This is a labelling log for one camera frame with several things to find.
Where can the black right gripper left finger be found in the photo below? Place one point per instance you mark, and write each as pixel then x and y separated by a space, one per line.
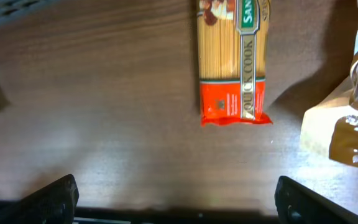
pixel 55 203

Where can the grey plastic lattice basket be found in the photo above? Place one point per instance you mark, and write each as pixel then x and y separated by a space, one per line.
pixel 13 9

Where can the beige dried mushroom pouch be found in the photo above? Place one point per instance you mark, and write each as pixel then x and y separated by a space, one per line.
pixel 330 128

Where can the orange San Remo spaghetti packet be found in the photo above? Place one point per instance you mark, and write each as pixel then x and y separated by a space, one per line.
pixel 232 47

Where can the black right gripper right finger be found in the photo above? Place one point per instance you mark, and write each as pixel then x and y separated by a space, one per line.
pixel 296 204

